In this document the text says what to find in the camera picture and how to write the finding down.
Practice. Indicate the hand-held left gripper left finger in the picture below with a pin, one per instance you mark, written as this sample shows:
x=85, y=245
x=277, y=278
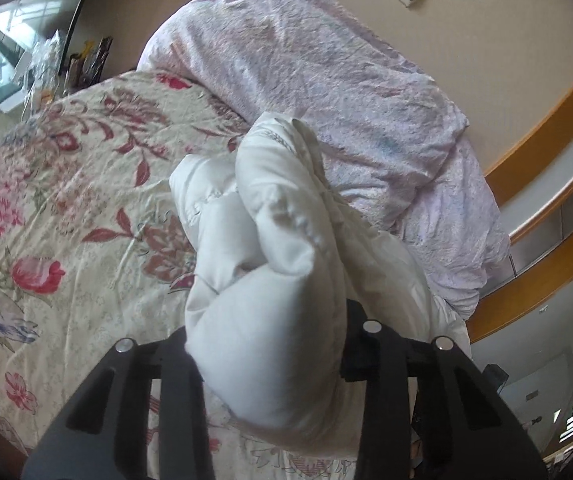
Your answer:
x=176, y=362

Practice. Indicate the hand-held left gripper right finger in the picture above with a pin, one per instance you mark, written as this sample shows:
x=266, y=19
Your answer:
x=356, y=355

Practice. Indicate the white puffer jacket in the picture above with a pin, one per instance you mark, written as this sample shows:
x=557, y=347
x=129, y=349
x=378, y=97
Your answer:
x=276, y=310

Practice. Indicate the floral bed sheet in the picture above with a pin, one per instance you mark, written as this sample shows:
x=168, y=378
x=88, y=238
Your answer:
x=66, y=235

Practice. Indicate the frosted glass door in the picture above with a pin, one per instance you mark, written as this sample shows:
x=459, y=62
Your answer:
x=556, y=230

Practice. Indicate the pink patterned duvet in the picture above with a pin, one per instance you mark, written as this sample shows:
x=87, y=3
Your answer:
x=341, y=85

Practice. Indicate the wooden headboard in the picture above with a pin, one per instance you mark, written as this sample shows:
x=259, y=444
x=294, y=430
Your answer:
x=541, y=145

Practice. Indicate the clear plastic bag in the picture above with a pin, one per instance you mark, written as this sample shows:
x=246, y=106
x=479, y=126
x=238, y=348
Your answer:
x=41, y=70

